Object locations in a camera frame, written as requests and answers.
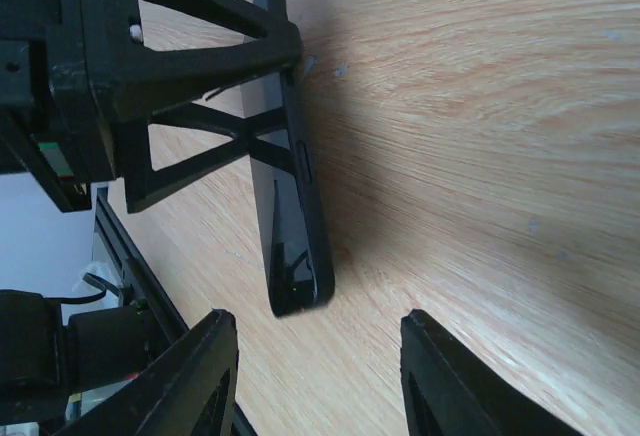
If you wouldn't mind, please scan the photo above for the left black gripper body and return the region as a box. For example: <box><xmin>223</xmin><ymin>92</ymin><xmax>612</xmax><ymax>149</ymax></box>
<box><xmin>1</xmin><ymin>0</ymin><xmax>119</xmax><ymax>212</ymax></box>

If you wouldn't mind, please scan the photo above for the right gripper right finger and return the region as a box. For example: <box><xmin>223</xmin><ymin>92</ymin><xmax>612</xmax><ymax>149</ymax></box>
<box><xmin>400</xmin><ymin>309</ymin><xmax>579</xmax><ymax>436</ymax></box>

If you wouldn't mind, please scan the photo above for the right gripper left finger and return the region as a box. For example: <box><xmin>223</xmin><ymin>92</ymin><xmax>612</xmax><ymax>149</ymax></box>
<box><xmin>60</xmin><ymin>308</ymin><xmax>239</xmax><ymax>435</ymax></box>

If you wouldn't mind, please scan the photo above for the black case with camera holes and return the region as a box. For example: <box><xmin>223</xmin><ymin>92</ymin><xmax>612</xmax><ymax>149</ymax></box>
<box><xmin>239</xmin><ymin>0</ymin><xmax>335</xmax><ymax>318</ymax></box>

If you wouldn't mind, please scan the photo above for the light blue phone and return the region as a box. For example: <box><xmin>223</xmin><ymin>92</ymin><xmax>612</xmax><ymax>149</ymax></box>
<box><xmin>241</xmin><ymin>74</ymin><xmax>316</xmax><ymax>317</ymax></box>

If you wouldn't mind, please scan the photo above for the black frame base rail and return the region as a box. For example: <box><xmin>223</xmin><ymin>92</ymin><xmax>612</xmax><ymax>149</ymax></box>
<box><xmin>96</xmin><ymin>188</ymin><xmax>255</xmax><ymax>435</ymax></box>

